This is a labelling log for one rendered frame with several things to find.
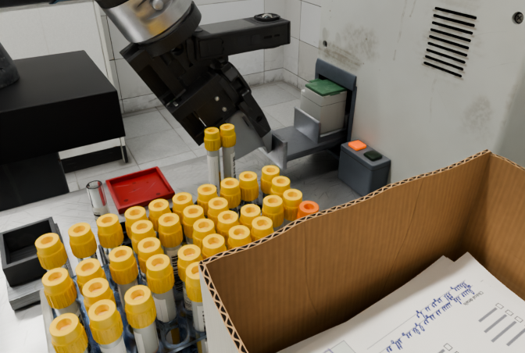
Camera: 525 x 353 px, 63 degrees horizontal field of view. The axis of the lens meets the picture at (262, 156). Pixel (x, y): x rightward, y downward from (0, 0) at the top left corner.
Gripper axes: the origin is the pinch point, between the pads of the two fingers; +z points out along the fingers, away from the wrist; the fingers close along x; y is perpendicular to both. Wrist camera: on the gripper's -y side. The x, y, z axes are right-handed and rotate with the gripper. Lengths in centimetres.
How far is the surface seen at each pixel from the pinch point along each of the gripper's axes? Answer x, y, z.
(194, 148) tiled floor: -155, 8, 102
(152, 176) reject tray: -6.2, 14.2, -2.9
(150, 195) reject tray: -2.2, 15.5, -3.7
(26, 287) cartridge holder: 7.5, 27.0, -11.7
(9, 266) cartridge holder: 6.7, 26.6, -13.9
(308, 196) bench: 7.2, 0.9, 4.9
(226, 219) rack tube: 18.8, 9.2, -12.8
